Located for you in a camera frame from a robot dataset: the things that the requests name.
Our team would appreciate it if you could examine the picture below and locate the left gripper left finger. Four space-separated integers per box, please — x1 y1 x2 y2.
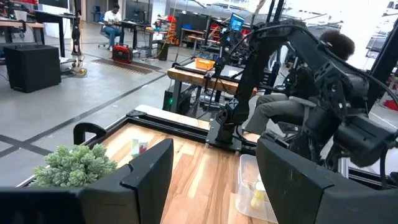
77 138 174 224

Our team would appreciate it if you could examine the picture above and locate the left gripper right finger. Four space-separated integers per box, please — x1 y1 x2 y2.
256 138 385 224

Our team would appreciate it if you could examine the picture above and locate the yellow translucent medicine bottle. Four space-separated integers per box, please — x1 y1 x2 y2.
250 180 267 209

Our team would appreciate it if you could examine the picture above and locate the teal translucent medicine bottle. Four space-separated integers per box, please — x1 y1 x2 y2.
131 138 140 158

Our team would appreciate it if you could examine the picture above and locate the clear plastic bin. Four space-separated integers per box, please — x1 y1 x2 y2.
235 154 279 224

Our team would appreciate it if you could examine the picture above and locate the orange plastic bin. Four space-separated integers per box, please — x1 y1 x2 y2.
194 57 216 71

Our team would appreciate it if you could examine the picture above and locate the grey office chair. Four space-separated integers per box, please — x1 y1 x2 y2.
278 95 320 134

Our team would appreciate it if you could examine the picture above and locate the green plant in white pot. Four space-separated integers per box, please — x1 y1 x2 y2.
30 142 118 188

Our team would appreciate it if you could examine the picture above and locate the person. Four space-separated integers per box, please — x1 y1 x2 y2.
244 29 357 136
102 2 124 52

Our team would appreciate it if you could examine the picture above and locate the black computer tower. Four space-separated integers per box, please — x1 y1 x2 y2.
162 83 195 116

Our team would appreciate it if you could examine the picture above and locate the wooden workbench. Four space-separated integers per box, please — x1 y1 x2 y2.
167 60 259 114

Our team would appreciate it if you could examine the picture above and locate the black cabinet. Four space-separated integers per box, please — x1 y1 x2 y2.
3 44 62 93

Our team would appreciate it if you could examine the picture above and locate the black wheeled stand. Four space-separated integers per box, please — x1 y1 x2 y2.
60 0 88 78

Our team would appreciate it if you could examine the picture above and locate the blue lit monitor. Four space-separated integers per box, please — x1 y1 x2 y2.
229 12 246 32

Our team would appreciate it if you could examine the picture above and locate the black desk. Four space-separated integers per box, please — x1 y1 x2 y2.
30 11 77 58

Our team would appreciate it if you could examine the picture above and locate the black desk monitor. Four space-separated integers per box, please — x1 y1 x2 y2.
37 0 70 9

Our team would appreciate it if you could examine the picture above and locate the wooden desk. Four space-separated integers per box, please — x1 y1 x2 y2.
0 18 46 44

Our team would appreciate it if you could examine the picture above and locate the silver aluminium profile post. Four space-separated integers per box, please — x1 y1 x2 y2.
337 157 351 178

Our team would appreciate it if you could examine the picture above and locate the black frame clamp handle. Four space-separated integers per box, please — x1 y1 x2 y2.
73 122 108 146

